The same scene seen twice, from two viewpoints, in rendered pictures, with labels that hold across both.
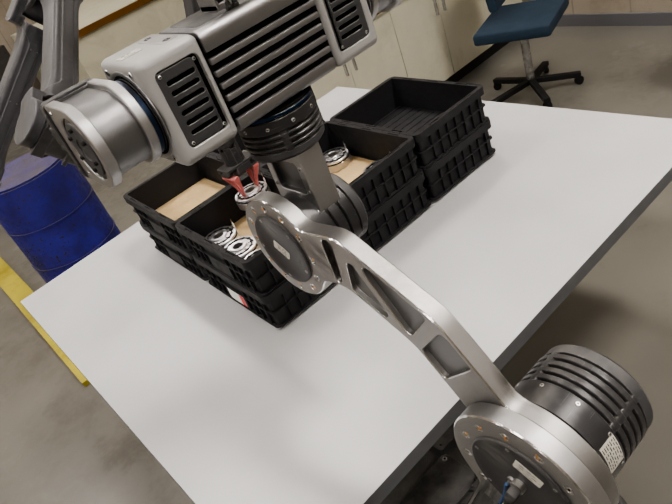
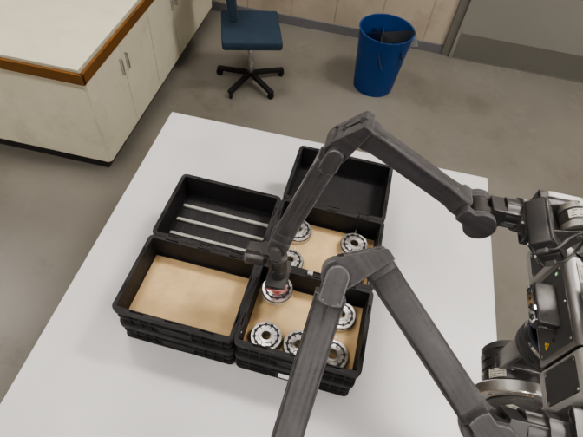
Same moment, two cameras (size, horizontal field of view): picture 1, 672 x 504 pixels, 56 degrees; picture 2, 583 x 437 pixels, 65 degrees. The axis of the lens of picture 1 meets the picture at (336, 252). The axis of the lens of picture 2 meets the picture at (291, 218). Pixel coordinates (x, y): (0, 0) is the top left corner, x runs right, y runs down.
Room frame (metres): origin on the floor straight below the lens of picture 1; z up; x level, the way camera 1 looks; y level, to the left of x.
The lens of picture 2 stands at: (1.21, 0.74, 2.28)
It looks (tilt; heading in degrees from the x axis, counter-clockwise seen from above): 53 degrees down; 306
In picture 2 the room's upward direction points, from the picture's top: 7 degrees clockwise
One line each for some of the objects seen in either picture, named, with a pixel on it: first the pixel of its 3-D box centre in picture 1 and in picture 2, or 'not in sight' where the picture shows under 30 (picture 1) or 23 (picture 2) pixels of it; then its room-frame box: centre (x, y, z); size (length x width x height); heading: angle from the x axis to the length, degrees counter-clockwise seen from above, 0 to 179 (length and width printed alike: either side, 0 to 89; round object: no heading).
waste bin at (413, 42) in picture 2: not in sight; (383, 56); (2.63, -2.15, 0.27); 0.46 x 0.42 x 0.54; 30
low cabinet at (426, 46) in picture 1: (336, 43); (54, 15); (4.49, -0.57, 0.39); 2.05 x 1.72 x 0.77; 119
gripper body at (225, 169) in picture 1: (232, 155); (278, 270); (1.65, 0.16, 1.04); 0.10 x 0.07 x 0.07; 119
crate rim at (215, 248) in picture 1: (252, 214); (306, 316); (1.51, 0.17, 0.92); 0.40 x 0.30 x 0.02; 28
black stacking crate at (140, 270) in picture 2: (193, 199); (190, 292); (1.87, 0.36, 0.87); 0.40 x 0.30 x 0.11; 28
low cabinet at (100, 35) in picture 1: (123, 34); not in sight; (8.09, 1.34, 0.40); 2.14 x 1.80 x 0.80; 29
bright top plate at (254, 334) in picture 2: (219, 237); (265, 335); (1.58, 0.29, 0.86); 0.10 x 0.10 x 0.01
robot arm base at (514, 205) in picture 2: not in sight; (518, 214); (1.20, -0.16, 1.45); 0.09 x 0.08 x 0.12; 119
